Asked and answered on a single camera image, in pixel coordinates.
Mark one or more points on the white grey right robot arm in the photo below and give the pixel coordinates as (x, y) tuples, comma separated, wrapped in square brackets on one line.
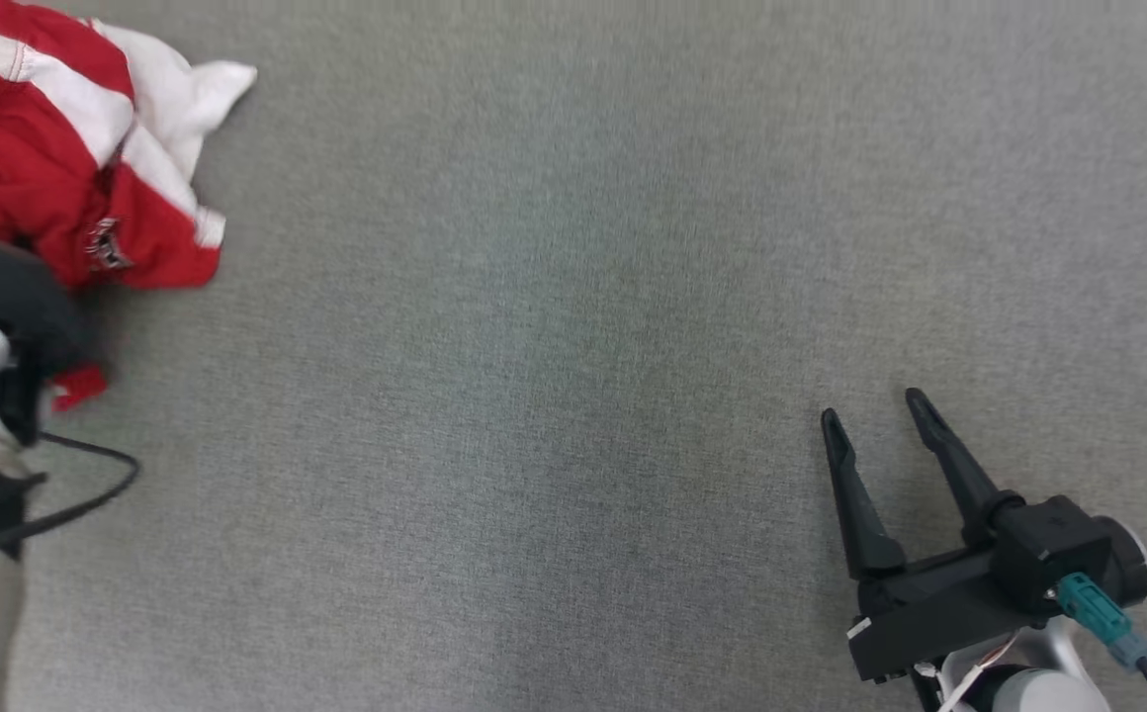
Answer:
[(1038, 687)]

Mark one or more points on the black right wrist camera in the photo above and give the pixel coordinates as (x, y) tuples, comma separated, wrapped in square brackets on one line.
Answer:
[(1058, 544)]

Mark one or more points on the red shirt with white sleeves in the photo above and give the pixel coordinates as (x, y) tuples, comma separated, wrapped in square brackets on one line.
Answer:
[(30, 168)]

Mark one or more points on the grey fabric sofa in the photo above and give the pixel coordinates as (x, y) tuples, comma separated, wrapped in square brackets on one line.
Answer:
[(554, 326)]

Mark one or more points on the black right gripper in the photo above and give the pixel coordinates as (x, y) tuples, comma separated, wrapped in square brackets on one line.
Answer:
[(939, 613)]

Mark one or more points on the teal right camera connector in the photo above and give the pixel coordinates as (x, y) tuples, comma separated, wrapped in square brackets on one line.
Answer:
[(1098, 613)]

